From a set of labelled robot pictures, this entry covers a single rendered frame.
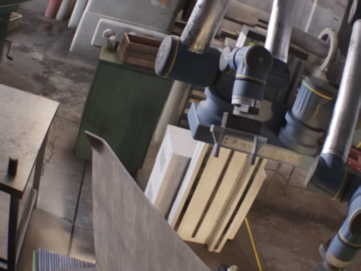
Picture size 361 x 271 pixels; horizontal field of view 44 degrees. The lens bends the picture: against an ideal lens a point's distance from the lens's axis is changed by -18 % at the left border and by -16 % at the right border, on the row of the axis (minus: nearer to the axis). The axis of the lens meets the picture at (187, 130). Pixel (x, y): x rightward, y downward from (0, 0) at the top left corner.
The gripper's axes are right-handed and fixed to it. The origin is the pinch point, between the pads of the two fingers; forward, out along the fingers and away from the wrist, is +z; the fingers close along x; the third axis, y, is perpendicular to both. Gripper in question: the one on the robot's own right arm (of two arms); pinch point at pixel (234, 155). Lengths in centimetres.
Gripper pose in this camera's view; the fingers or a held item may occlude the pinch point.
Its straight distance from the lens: 178.9
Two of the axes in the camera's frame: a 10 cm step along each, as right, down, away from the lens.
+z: -2.2, 9.7, -0.1
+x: -9.5, -2.2, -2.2
